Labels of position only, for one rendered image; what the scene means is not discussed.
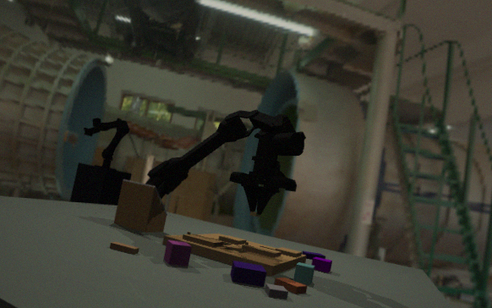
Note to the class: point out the orange-brown flat bar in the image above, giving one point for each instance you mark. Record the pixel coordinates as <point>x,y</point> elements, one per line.
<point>290,285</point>

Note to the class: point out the purple cube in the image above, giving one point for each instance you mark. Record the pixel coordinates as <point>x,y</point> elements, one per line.
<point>177,253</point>

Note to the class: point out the small orange-brown bar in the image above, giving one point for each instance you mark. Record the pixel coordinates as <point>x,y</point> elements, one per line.
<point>125,248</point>

